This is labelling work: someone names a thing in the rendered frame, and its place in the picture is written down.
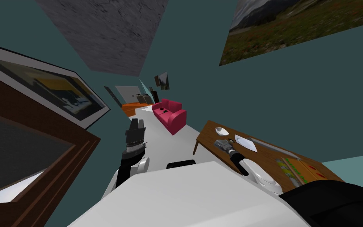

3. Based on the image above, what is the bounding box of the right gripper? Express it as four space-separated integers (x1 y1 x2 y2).
213 138 234 152

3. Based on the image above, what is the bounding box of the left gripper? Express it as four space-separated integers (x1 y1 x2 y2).
124 118 147 147

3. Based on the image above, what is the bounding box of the white bowl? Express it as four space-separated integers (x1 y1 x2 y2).
215 127 230 138

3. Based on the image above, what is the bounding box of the orange low furniture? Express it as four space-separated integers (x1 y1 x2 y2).
120 102 154 117

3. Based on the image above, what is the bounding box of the white plate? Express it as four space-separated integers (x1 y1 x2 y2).
234 134 259 153

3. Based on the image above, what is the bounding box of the grey cabinet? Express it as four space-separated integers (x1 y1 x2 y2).
136 94 154 105

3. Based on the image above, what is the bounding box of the red sofa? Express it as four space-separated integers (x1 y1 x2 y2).
151 98 188 136

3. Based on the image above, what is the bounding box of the brown wooden table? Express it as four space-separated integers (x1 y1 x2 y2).
192 119 346 192

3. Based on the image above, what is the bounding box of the grey knife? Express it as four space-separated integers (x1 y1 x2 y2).
250 137 301 160

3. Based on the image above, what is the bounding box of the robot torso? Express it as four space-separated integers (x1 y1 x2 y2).
67 159 312 227

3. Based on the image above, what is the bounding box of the yellow green book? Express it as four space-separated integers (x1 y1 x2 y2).
275 157 309 187

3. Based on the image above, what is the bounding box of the white framed picture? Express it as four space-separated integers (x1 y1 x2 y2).
0 41 111 130

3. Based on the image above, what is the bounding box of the brown framed window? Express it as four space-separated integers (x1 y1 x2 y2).
0 69 102 227

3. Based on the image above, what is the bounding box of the large landscape picture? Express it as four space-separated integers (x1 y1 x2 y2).
219 0 363 67

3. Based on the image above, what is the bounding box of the small dark wall picture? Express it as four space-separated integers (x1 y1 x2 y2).
154 71 170 91

